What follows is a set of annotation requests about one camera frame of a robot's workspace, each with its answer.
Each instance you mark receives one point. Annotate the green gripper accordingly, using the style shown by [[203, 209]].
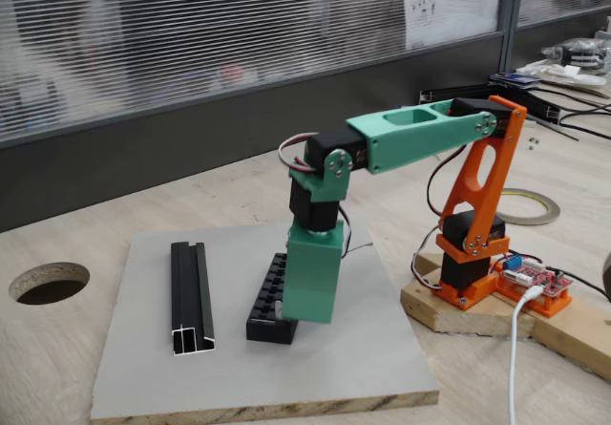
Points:
[[312, 282]]

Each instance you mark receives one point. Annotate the grey wooden board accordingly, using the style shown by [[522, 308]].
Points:
[[334, 363]]

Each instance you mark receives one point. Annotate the blue flat item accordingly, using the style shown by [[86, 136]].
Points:
[[515, 79]]

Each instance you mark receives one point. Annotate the tape roll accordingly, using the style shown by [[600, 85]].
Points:
[[549, 212]]

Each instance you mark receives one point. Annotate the white plastic sheet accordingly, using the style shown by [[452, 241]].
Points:
[[573, 74]]

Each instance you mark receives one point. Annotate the dark round object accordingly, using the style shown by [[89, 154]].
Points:
[[607, 277]]

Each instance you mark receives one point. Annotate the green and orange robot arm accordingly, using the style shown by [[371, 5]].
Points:
[[410, 143]]

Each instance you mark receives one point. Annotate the red controller board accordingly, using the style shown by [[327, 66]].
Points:
[[549, 284]]

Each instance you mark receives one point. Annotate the grey black device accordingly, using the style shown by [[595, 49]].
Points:
[[577, 52]]

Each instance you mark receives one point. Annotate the light wooden block with screws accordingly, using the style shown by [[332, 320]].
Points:
[[422, 262]]

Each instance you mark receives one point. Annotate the wooden base block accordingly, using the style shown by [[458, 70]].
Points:
[[468, 322]]

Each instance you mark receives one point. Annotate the white paper sheet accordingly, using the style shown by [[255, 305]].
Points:
[[453, 5]]

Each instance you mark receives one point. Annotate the black slotted holder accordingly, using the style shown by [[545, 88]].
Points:
[[267, 334]]

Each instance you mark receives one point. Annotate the black profile with silver end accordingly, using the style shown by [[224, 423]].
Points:
[[544, 112]]

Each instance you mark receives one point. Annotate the orange controller board tray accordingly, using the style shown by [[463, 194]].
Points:
[[554, 306]]

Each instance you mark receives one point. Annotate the long wooden plank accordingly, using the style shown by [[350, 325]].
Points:
[[573, 334]]

